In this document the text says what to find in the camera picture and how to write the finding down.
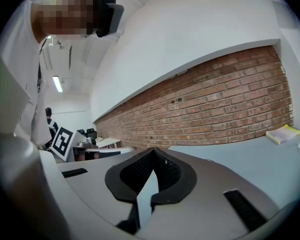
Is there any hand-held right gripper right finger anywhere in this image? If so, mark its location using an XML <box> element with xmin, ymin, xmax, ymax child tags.
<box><xmin>134</xmin><ymin>147</ymin><xmax>283</xmax><ymax>240</ymax></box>

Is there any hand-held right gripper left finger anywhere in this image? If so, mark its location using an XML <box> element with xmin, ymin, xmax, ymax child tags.
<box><xmin>57</xmin><ymin>147</ymin><xmax>156</xmax><ymax>235</ymax></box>

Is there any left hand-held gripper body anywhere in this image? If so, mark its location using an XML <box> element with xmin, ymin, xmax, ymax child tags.
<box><xmin>50</xmin><ymin>126</ymin><xmax>100</xmax><ymax>162</ymax></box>

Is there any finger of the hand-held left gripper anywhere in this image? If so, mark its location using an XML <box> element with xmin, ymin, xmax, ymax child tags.
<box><xmin>86</xmin><ymin>146</ymin><xmax>137</xmax><ymax>155</ymax></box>

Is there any white side table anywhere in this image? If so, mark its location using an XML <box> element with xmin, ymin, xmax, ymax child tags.
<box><xmin>95</xmin><ymin>137</ymin><xmax>122</xmax><ymax>149</ymax></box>

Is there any black office chair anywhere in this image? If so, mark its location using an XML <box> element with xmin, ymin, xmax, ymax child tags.
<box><xmin>77</xmin><ymin>128</ymin><xmax>98</xmax><ymax>138</ymax></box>

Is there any ceiling tube light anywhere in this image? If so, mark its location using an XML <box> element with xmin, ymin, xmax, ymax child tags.
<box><xmin>52</xmin><ymin>75</ymin><xmax>64</xmax><ymax>94</ymax></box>

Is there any person's white t-shirt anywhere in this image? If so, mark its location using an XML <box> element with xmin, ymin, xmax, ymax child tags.
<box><xmin>0</xmin><ymin>0</ymin><xmax>54</xmax><ymax>148</ymax></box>

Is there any person's head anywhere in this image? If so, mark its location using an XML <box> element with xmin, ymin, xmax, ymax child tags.
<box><xmin>31</xmin><ymin>0</ymin><xmax>96</xmax><ymax>44</ymax></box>

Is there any black head-worn camera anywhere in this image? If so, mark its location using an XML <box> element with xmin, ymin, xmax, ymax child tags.
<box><xmin>93</xmin><ymin>0</ymin><xmax>125</xmax><ymax>38</ymax></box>

